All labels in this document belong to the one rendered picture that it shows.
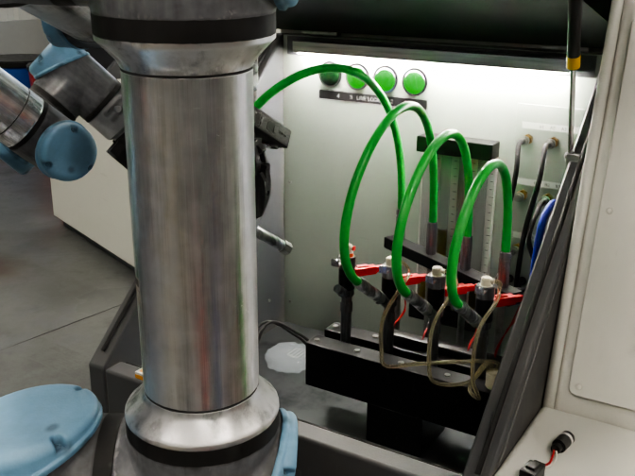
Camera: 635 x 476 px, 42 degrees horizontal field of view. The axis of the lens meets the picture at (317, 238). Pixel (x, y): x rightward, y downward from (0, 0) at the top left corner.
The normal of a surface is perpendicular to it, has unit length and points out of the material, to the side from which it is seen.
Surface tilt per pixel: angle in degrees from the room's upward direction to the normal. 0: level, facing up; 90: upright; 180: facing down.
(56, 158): 90
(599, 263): 76
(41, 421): 7
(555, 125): 90
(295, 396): 0
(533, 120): 90
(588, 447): 0
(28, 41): 90
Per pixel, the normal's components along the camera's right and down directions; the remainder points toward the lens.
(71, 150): 0.56, 0.27
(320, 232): -0.52, 0.27
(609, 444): 0.01, -0.95
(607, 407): -0.50, 0.04
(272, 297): 0.85, 0.18
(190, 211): 0.13, 0.36
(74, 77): 0.37, 0.09
